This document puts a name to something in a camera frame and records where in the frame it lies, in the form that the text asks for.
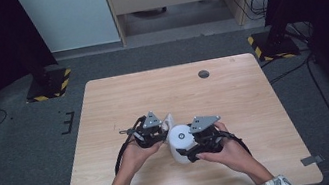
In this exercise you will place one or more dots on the grey tape strip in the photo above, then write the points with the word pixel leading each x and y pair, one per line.
pixel 311 160

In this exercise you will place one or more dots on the white cylindrical cup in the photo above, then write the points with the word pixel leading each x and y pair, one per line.
pixel 180 137

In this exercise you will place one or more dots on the white cabinet panel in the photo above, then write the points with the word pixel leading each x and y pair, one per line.
pixel 72 16

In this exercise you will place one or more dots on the person's right hand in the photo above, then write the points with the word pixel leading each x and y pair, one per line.
pixel 230 157

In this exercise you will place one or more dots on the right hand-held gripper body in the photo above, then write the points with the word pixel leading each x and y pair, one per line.
pixel 208 132

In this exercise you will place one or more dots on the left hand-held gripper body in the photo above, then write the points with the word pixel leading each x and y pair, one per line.
pixel 150 130

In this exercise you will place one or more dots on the person's left hand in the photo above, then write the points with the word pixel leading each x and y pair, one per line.
pixel 139 159

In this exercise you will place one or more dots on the black yellow striped stand base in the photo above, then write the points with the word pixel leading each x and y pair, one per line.
pixel 50 86
pixel 275 47

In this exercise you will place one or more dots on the dark round table grommet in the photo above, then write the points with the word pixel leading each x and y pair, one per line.
pixel 203 74

